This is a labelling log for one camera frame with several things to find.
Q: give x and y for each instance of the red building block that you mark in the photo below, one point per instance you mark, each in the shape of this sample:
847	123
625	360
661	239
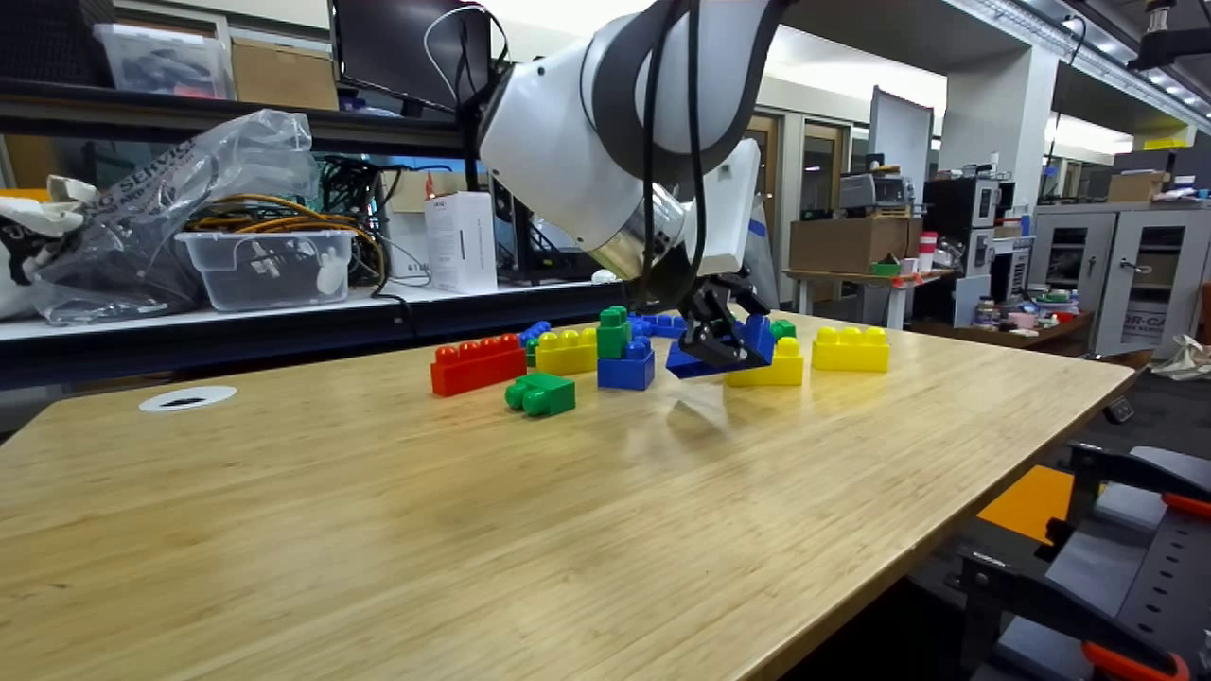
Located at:
478	367

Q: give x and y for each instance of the wooden side table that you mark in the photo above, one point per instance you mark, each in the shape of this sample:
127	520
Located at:
851	280

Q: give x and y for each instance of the small green building block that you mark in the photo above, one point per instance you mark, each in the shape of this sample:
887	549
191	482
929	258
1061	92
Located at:
544	394
783	329

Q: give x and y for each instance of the camera on mount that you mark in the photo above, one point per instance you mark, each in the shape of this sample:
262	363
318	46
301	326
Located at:
1168	43

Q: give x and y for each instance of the white carton box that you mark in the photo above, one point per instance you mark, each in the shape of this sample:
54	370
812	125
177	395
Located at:
461	244

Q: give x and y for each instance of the clear plastic bag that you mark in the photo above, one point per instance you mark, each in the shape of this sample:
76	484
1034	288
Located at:
189	184

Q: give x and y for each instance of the crumpled paper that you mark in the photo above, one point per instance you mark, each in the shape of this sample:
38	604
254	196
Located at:
1187	359

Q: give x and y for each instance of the black and orange clamp stand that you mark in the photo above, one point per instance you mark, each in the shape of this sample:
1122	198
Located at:
1116	586

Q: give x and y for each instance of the black shelf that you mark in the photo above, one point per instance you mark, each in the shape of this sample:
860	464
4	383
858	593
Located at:
142	118

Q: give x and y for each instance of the red and white cup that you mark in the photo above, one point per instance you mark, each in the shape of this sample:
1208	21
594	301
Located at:
927	251

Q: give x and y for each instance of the long blue building block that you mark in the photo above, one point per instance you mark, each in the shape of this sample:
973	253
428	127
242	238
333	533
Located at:
759	339

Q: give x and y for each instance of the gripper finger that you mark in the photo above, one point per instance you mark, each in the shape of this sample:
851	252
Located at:
747	298
711	342

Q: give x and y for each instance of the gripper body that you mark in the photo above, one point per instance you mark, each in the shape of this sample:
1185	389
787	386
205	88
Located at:
674	282

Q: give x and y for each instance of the black appliance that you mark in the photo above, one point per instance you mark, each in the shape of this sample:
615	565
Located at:
960	213

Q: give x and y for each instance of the large cardboard box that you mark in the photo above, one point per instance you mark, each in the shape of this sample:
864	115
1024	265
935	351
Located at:
847	244

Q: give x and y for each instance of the small blue building block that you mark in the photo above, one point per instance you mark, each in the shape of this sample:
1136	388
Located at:
535	332

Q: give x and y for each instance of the black monitor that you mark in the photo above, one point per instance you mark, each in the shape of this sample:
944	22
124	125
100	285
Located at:
378	47

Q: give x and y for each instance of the whiteboard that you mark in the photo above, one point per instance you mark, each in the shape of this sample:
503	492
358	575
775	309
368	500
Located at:
899	142

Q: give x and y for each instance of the clear plastic container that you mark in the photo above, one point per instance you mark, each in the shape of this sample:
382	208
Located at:
270	274

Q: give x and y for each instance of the clear plastic storage bin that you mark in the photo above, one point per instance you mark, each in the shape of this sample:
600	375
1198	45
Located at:
166	61

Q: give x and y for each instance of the white table grommet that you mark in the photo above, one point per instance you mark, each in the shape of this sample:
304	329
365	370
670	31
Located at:
187	399

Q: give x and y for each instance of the square blue building block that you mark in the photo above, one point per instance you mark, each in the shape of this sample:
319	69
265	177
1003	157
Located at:
624	370

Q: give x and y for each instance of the tall green building block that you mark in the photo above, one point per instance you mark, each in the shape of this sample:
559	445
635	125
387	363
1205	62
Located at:
612	333

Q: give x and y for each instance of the yellow building block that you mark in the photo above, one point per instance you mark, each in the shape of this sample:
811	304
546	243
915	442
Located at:
566	354
781	367
850	351

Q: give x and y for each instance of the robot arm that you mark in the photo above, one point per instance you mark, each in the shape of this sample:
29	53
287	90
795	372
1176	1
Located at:
558	151

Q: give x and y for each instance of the grey cabinet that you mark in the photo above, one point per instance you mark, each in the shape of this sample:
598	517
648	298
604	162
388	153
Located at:
1135	274

